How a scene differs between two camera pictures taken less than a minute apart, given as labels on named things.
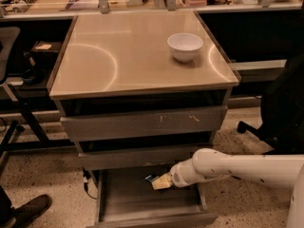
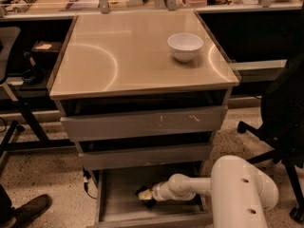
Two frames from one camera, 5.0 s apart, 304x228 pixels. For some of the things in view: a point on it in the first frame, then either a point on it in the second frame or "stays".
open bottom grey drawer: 125,199 stays
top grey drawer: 142,123 stays
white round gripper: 176,176 to 157,193
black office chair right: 282,111 stays
